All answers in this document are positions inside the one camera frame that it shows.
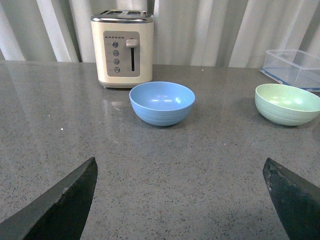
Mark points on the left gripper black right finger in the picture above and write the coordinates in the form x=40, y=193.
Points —
x=296, y=201

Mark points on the green plastic bowl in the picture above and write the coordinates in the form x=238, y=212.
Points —
x=286, y=105

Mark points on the blue plastic bowl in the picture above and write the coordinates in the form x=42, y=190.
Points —
x=161, y=103

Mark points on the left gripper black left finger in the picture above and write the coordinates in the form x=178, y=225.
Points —
x=58, y=214

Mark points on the clear plastic food container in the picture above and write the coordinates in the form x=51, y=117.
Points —
x=291, y=59

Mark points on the clear container lid blue seal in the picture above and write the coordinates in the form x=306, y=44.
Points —
x=308, y=80

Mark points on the cream two-slot toaster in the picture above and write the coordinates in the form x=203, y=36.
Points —
x=123, y=44

